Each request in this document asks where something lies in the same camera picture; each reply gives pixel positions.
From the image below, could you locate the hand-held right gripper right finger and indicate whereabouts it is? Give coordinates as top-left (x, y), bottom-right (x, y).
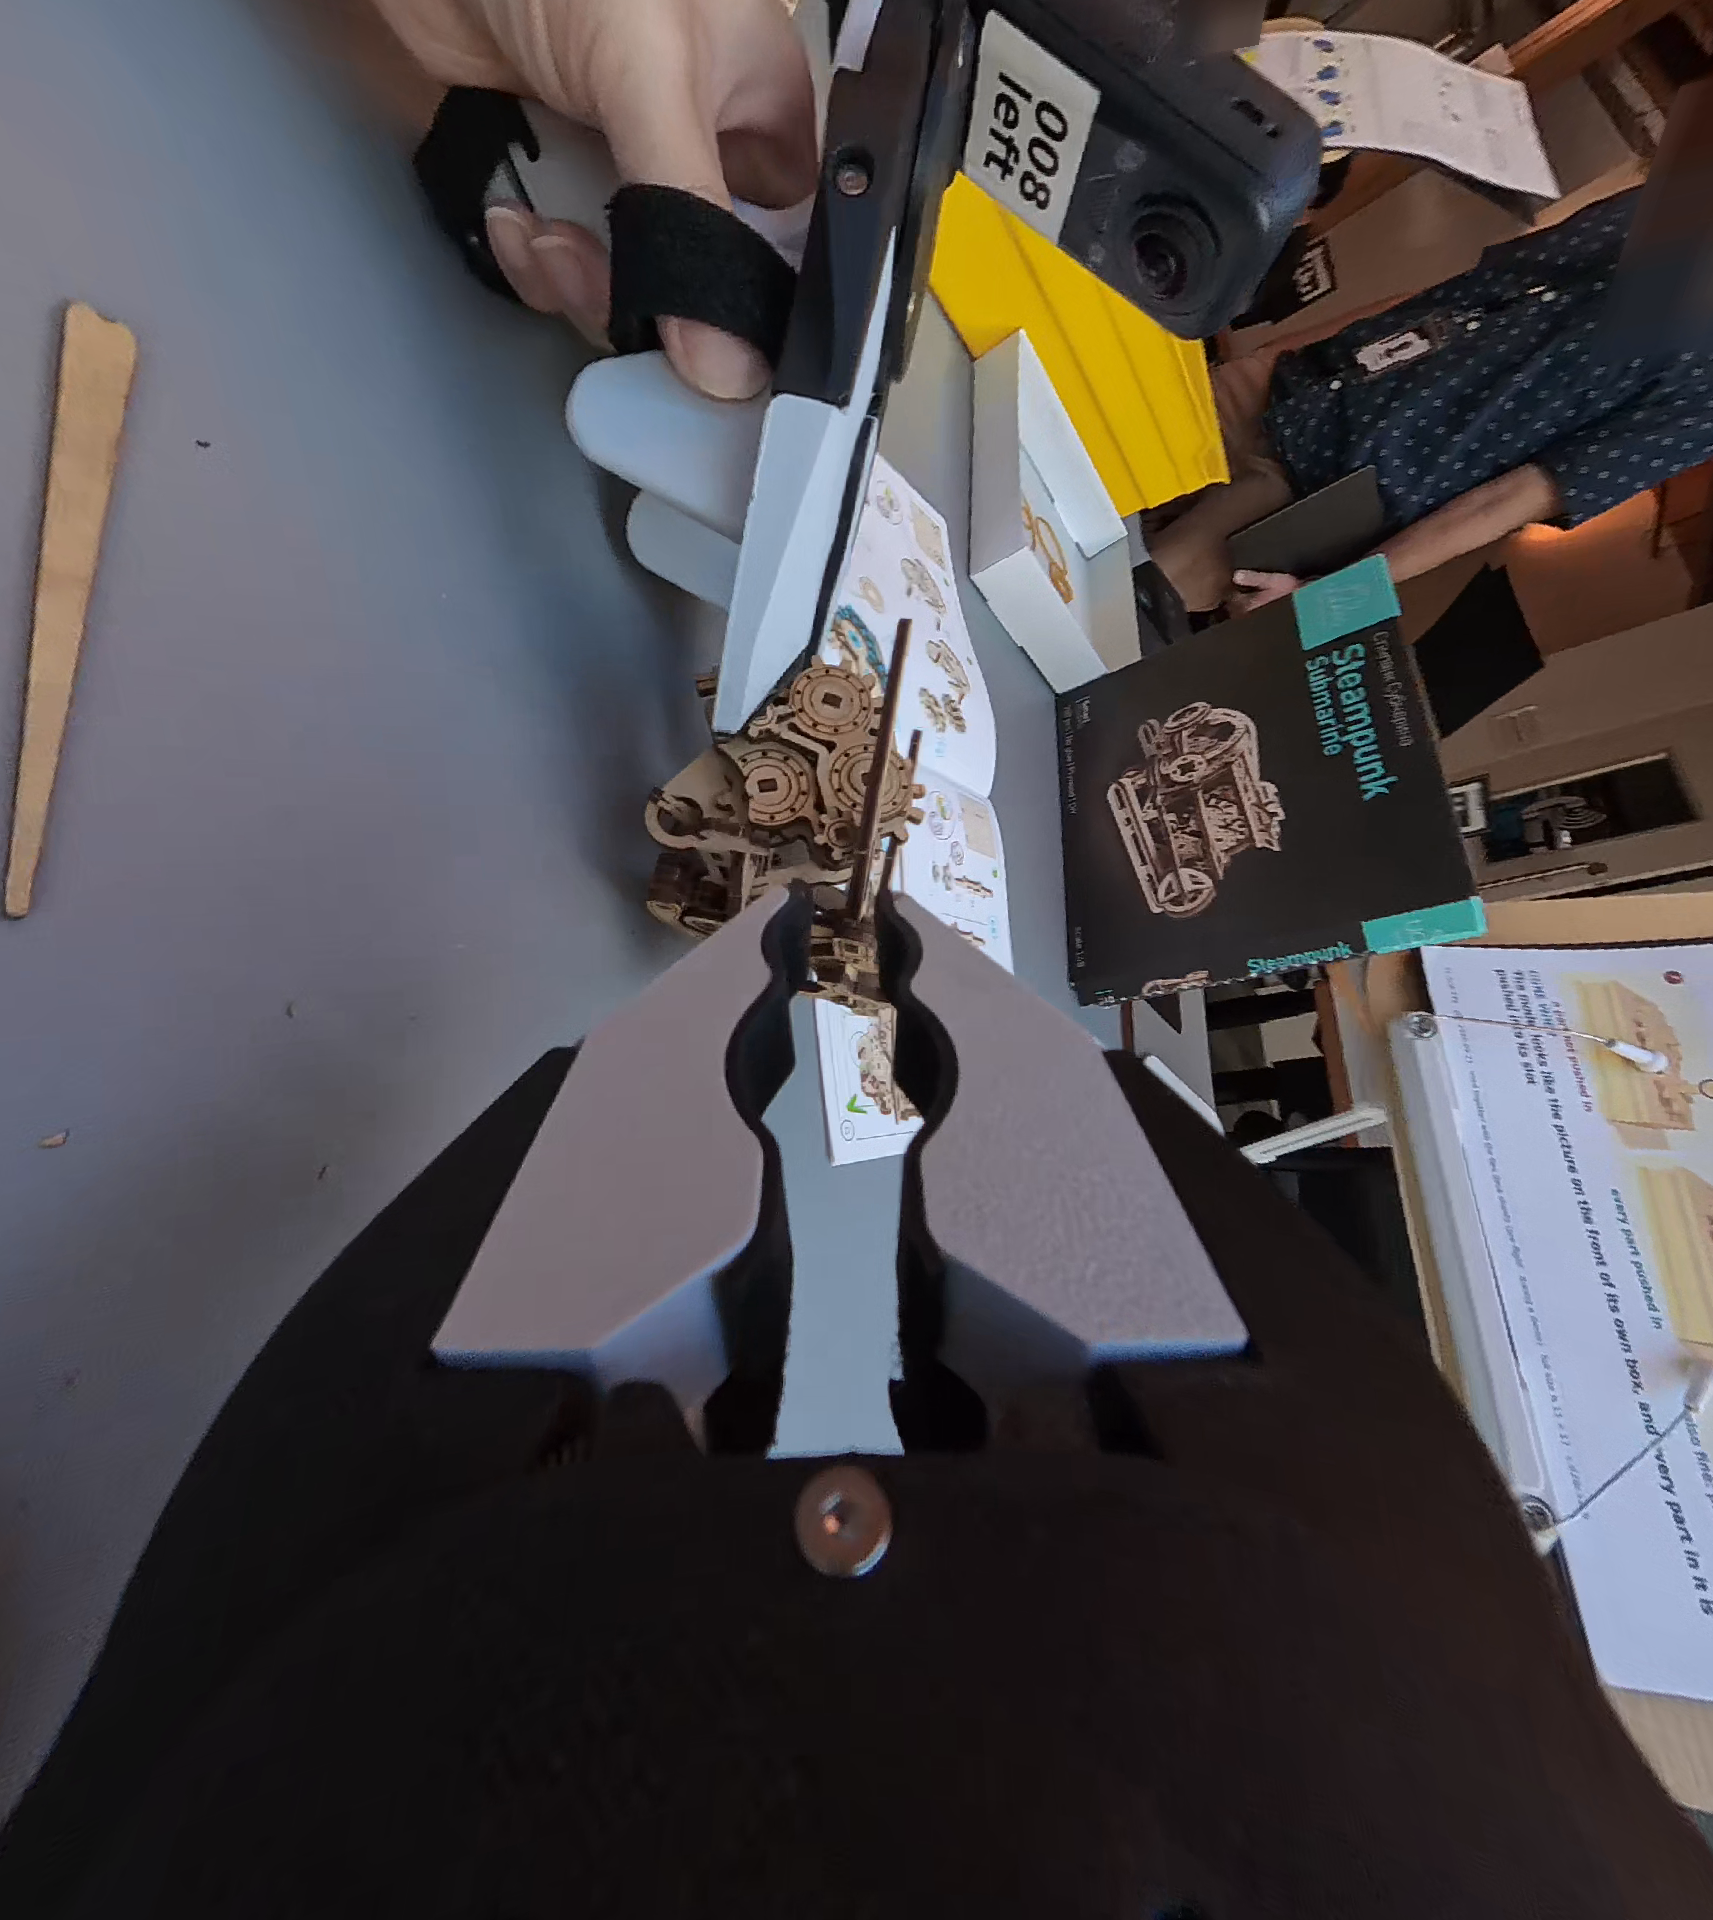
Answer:
top-left (878, 893), bottom-right (1252, 1405)

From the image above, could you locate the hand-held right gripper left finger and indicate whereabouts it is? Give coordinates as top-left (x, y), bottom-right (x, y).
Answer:
top-left (431, 885), bottom-right (814, 1411)

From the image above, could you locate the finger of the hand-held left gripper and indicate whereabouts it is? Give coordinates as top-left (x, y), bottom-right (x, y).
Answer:
top-left (709, 237), bottom-right (908, 740)

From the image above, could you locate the wooden gear model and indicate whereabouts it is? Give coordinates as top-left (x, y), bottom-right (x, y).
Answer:
top-left (643, 618), bottom-right (937, 1051)

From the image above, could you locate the black model kit box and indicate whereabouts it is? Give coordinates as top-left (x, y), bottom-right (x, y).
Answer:
top-left (1055, 550), bottom-right (1487, 1010)

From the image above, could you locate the person's left hand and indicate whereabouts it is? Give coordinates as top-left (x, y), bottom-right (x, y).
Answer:
top-left (376, 0), bottom-right (821, 397)

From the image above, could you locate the assembly instruction booklet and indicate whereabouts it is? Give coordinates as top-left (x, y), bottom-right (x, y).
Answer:
top-left (814, 451), bottom-right (1017, 1165)

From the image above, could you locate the white cardboard box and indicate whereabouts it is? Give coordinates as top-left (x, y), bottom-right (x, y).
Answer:
top-left (966, 329), bottom-right (1146, 694)

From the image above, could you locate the yellow box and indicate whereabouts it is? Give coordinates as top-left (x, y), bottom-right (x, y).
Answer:
top-left (930, 170), bottom-right (1231, 519)

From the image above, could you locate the pile of tan rubber bands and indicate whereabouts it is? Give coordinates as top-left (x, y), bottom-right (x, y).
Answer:
top-left (1017, 507), bottom-right (1086, 603)

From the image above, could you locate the white printed paper sheet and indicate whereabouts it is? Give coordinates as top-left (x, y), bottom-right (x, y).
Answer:
top-left (1252, 28), bottom-right (1566, 201)

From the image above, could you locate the printed instruction sheet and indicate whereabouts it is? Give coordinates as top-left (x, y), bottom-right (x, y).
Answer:
top-left (1418, 928), bottom-right (1713, 1723)

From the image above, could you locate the thin wooden stick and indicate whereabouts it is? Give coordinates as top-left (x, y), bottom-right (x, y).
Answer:
top-left (0, 301), bottom-right (142, 920)

